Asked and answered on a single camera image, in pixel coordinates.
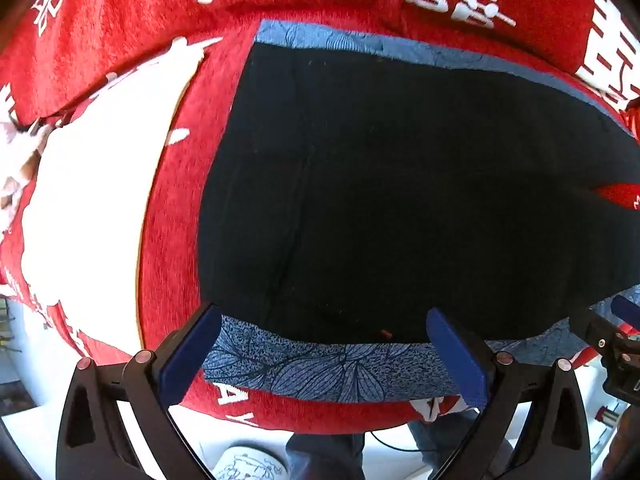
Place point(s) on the white printed mug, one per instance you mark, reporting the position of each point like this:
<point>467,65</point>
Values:
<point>250,465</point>

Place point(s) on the black pants with blue waistband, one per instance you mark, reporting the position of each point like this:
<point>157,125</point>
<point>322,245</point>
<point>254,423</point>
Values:
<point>390,200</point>

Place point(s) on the person's leg in jeans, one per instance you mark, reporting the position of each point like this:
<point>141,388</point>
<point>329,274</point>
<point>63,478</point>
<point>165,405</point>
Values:
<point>445,442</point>
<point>325,457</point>

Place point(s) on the red printed blanket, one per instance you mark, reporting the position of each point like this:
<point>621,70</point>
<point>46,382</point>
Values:
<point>100,110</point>

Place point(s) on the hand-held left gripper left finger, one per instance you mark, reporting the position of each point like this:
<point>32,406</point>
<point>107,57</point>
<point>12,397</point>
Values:
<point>192,355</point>

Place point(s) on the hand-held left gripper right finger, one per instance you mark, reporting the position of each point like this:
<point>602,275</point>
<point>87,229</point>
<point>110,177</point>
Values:
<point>457,360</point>

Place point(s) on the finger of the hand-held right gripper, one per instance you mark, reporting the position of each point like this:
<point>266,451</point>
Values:
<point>626,309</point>
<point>592,329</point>

